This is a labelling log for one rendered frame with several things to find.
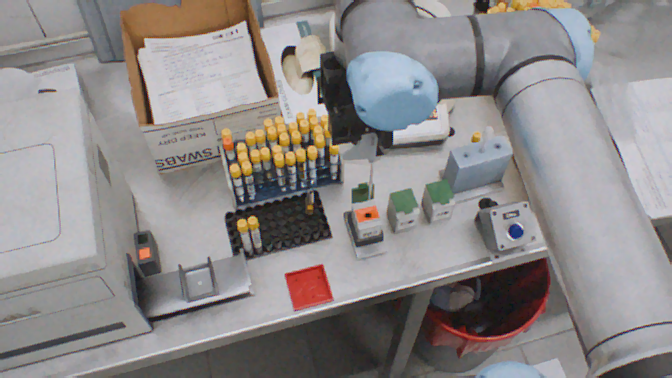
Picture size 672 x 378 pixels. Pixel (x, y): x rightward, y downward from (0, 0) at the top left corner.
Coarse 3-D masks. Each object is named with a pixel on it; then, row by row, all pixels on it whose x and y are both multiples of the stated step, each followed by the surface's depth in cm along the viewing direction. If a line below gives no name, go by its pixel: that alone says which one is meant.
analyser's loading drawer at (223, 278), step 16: (208, 256) 104; (240, 256) 107; (176, 272) 106; (192, 272) 106; (208, 272) 106; (224, 272) 106; (240, 272) 106; (144, 288) 104; (160, 288) 104; (176, 288) 104; (192, 288) 104; (208, 288) 105; (224, 288) 105; (240, 288) 105; (144, 304) 103; (160, 304) 103; (176, 304) 103; (192, 304) 103
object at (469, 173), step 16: (480, 144) 112; (496, 144) 112; (448, 160) 114; (464, 160) 111; (480, 160) 111; (496, 160) 112; (448, 176) 116; (464, 176) 113; (480, 176) 115; (496, 176) 117; (464, 192) 118; (480, 192) 118
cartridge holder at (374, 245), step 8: (344, 216) 115; (352, 224) 111; (352, 232) 111; (352, 240) 112; (360, 240) 110; (368, 240) 110; (376, 240) 111; (360, 248) 111; (368, 248) 111; (376, 248) 111; (384, 248) 111; (360, 256) 111; (368, 256) 112
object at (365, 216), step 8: (352, 208) 109; (360, 208) 108; (368, 208) 108; (376, 208) 108; (352, 216) 111; (360, 216) 107; (368, 216) 109; (376, 216) 107; (360, 224) 107; (368, 224) 107; (376, 224) 107; (360, 232) 108; (368, 232) 109; (376, 232) 109
